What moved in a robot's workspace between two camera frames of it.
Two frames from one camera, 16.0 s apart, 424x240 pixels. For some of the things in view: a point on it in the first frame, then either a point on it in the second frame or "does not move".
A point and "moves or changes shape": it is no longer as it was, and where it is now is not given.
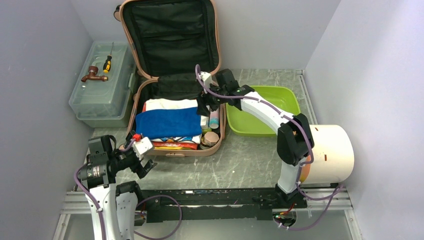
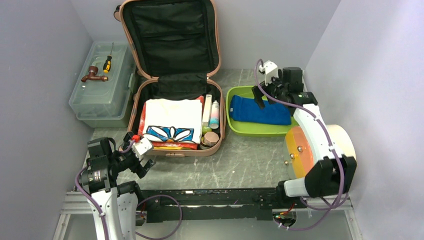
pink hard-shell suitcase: [168, 40] does not move
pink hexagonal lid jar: [211, 137] does not move
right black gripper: [203, 100] → [258, 94]
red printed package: [184, 145] does not move
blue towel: [168, 123] moves or changes shape
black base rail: [216, 205] does not move
